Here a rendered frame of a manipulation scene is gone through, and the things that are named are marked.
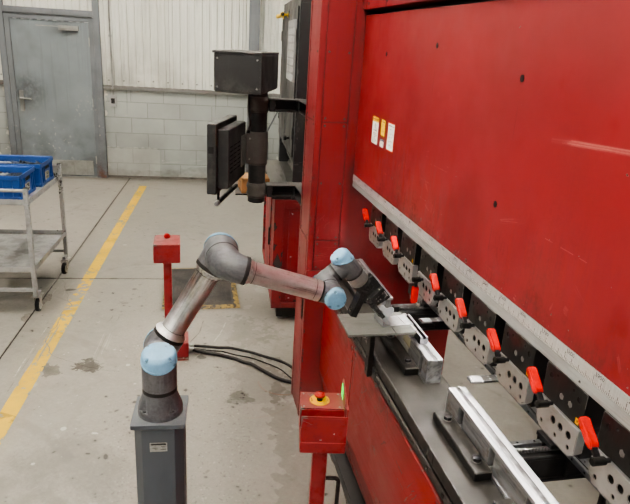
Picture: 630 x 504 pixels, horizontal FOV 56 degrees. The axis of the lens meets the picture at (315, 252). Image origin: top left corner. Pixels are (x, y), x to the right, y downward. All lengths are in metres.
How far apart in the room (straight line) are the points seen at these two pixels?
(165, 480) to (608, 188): 1.68
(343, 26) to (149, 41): 6.22
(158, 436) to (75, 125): 7.37
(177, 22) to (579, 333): 7.99
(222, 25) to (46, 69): 2.45
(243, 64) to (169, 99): 5.99
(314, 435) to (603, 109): 1.38
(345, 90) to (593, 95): 1.72
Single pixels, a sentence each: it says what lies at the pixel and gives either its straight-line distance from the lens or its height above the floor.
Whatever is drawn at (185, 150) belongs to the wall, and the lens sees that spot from 9.05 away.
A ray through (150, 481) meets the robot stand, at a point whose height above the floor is 0.54.
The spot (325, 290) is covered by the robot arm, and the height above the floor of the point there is 1.22.
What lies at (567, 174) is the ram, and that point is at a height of 1.76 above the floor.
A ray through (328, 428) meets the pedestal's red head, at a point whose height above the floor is 0.76.
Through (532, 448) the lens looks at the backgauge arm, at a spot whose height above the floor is 0.86.
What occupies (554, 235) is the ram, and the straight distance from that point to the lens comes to 1.46.
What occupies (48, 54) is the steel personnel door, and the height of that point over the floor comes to 1.66.
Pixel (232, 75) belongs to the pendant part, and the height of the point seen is 1.83.
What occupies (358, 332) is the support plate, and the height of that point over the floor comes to 1.00.
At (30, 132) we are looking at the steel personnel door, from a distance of 9.37.
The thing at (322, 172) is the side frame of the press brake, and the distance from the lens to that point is 2.97.
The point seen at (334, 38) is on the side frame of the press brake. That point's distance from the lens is 2.91.
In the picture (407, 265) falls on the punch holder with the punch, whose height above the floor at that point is 1.23.
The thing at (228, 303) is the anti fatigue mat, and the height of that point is 0.02.
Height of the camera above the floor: 2.00
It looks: 19 degrees down
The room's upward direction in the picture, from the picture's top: 4 degrees clockwise
